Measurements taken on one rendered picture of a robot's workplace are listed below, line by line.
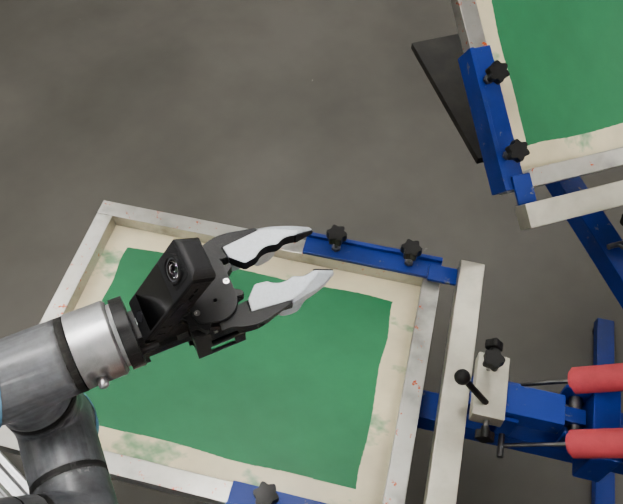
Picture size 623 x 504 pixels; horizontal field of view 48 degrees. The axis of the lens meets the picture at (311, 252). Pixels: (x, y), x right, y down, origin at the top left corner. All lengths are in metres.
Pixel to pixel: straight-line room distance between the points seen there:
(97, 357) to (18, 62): 3.14
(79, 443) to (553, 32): 1.29
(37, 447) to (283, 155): 2.42
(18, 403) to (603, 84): 1.36
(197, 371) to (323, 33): 2.47
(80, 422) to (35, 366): 0.11
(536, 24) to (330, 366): 0.85
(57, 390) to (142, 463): 0.70
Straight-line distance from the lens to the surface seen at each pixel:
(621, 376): 1.36
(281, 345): 1.45
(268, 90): 3.33
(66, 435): 0.74
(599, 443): 1.32
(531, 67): 1.61
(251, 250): 0.69
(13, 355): 0.67
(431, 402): 1.45
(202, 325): 0.66
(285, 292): 0.67
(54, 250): 2.91
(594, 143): 1.63
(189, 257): 0.60
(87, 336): 0.66
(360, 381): 1.42
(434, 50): 2.07
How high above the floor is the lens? 2.25
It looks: 56 degrees down
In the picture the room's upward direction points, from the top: straight up
